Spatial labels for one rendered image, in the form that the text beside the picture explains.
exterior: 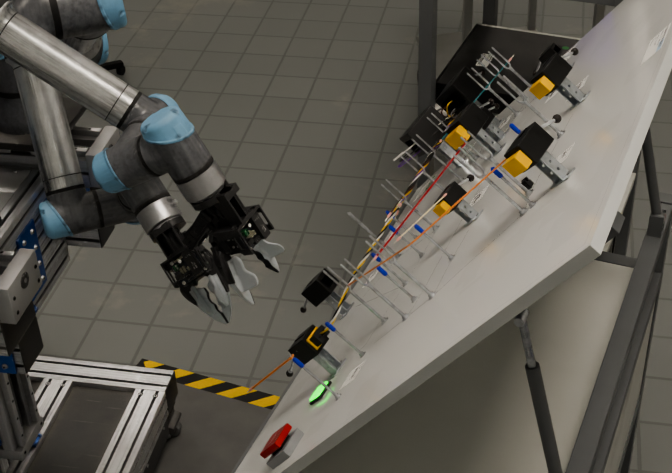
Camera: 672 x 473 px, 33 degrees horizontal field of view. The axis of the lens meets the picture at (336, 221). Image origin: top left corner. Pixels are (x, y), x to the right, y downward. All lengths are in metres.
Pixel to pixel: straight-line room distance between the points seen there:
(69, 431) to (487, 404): 1.34
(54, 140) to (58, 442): 1.26
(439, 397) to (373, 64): 3.15
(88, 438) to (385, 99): 2.41
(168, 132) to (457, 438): 0.91
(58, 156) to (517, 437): 1.06
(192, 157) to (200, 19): 4.10
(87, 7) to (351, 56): 3.32
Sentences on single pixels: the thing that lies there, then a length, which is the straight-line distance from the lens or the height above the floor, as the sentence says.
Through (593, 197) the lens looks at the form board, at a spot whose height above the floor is 1.64.
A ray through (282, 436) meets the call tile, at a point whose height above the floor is 1.13.
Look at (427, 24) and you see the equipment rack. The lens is 2.71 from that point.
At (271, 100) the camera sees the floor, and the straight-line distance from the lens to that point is 5.10.
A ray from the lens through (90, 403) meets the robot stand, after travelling 3.34.
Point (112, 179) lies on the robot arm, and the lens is 1.89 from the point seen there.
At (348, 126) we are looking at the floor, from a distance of 4.87.
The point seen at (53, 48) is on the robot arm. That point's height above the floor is 1.62.
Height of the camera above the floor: 2.47
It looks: 35 degrees down
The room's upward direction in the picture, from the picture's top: 2 degrees counter-clockwise
